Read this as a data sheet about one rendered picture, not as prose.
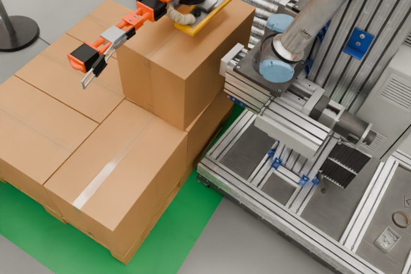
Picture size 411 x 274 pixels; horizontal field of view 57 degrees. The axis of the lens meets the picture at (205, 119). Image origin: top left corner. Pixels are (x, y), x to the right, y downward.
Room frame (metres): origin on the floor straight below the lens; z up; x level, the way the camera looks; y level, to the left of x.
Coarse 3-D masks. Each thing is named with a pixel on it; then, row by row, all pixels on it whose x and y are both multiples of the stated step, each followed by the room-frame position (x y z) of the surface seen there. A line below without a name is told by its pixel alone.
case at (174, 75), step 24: (144, 24) 1.35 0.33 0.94; (168, 24) 1.37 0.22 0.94; (216, 24) 1.40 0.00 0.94; (240, 24) 1.43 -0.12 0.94; (120, 48) 1.22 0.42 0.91; (144, 48) 1.20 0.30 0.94; (168, 48) 1.21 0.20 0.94; (192, 48) 1.23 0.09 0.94; (216, 48) 1.25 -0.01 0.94; (120, 72) 1.23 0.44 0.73; (144, 72) 1.15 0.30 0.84; (168, 72) 1.08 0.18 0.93; (192, 72) 1.09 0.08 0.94; (216, 72) 1.27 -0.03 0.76; (144, 96) 1.16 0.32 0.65; (168, 96) 1.08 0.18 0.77; (192, 96) 1.10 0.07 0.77; (168, 120) 1.09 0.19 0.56; (192, 120) 1.11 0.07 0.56
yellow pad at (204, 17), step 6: (222, 0) 1.42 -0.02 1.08; (228, 0) 1.43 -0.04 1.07; (216, 6) 1.37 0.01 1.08; (222, 6) 1.38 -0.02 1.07; (192, 12) 1.31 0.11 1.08; (198, 12) 1.29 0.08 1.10; (204, 12) 1.32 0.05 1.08; (210, 12) 1.33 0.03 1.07; (216, 12) 1.34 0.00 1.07; (198, 18) 1.28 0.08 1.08; (204, 18) 1.29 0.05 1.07; (210, 18) 1.30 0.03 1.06; (174, 24) 1.23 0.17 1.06; (180, 24) 1.23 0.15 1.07; (186, 24) 1.24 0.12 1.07; (192, 24) 1.23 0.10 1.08; (198, 24) 1.24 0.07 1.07; (204, 24) 1.26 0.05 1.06; (186, 30) 1.21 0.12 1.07; (192, 30) 1.21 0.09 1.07; (198, 30) 1.22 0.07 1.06
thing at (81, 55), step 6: (84, 42) 0.93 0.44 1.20; (78, 48) 0.90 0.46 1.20; (84, 48) 0.91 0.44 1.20; (90, 48) 0.91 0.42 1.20; (96, 48) 0.91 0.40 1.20; (72, 54) 0.87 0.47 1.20; (78, 54) 0.87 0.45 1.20; (84, 54) 0.88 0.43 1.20; (90, 54) 0.88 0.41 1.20; (96, 54) 0.89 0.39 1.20; (72, 60) 0.86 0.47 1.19; (78, 60) 0.85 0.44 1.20; (84, 60) 0.85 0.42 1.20; (90, 60) 0.86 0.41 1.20; (96, 60) 0.88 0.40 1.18; (84, 66) 0.84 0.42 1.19; (90, 66) 0.86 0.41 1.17; (84, 72) 0.84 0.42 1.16
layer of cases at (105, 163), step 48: (48, 48) 1.51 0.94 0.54; (0, 96) 1.14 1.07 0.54; (48, 96) 1.17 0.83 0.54; (96, 96) 1.21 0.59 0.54; (0, 144) 0.86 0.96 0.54; (48, 144) 0.89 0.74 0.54; (96, 144) 0.92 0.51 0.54; (144, 144) 0.94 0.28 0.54; (192, 144) 1.09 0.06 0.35; (48, 192) 0.67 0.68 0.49; (96, 192) 0.67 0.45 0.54; (144, 192) 0.71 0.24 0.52
